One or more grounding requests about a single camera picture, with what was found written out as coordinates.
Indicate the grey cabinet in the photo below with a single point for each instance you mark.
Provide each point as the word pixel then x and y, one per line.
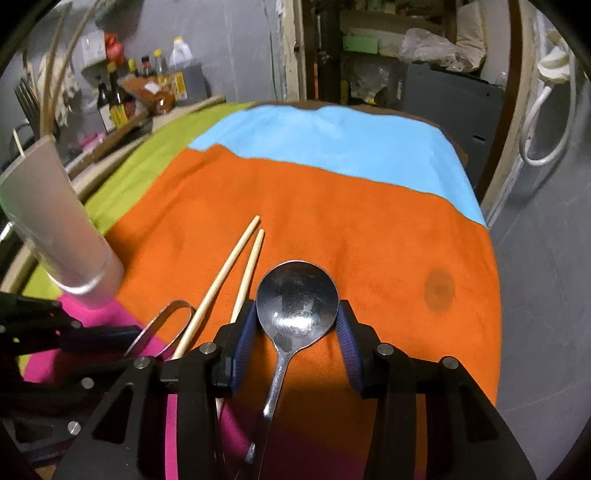
pixel 465 107

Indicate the clear plastic jug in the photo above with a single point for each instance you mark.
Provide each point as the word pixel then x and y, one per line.
pixel 180 54

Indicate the translucent white plastic cup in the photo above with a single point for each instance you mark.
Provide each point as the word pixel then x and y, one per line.
pixel 39 200

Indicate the dark soy sauce bottle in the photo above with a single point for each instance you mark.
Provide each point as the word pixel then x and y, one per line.
pixel 103 106

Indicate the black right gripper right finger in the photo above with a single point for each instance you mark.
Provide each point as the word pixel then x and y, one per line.
pixel 358 343

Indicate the metal soup spoon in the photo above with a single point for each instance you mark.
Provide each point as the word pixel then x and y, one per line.
pixel 296 304

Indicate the wooden chopstick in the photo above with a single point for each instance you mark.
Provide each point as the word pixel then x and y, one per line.
pixel 243 291
pixel 190 331

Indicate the green box on shelf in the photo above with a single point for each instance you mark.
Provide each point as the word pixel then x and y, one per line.
pixel 360 44

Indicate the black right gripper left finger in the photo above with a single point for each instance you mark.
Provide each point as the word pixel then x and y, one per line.
pixel 234 342

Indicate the wooden chopstick on cloth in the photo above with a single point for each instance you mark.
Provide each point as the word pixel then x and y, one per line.
pixel 190 331

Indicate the multicolour striped cloth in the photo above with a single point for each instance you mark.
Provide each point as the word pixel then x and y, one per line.
pixel 380 202

